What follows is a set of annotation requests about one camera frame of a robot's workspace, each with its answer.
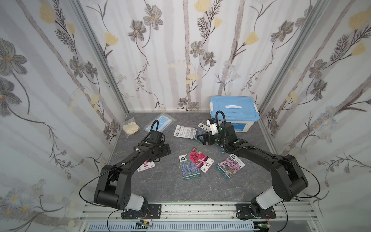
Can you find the hollyhock seed packet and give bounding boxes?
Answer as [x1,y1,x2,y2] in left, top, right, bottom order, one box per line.
[137,161,155,173]
[189,148,214,173]

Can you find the lavender seed packet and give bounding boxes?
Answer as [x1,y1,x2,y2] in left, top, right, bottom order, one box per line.
[195,123,211,139]
[178,155,201,180]

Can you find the pink cosmos seed packet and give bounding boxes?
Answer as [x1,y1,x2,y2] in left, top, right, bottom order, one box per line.
[216,154,245,179]
[216,144,230,154]

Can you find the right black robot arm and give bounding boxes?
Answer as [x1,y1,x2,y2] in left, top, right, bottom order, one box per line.
[196,122,308,220]

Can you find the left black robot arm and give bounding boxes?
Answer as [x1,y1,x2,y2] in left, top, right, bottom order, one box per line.
[93,130,171,218]

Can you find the white back-side seed packet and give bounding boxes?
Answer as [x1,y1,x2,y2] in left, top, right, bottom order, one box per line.
[174,125,197,139]

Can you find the bagged blue face masks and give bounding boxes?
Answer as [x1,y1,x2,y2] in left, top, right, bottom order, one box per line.
[144,113,176,132]

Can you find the blue lidded storage box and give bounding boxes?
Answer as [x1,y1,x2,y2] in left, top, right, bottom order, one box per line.
[210,96,260,132]

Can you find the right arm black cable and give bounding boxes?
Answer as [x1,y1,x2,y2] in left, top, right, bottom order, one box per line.
[214,110,321,232]

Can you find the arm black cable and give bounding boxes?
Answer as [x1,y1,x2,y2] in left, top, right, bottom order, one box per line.
[214,110,321,232]
[79,119,160,207]

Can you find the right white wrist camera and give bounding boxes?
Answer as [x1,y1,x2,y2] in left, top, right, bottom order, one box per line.
[206,118,220,135]

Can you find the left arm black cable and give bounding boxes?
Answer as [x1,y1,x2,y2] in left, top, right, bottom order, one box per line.
[79,119,160,207]

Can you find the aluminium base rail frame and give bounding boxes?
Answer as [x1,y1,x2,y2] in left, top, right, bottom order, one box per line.
[78,201,324,232]

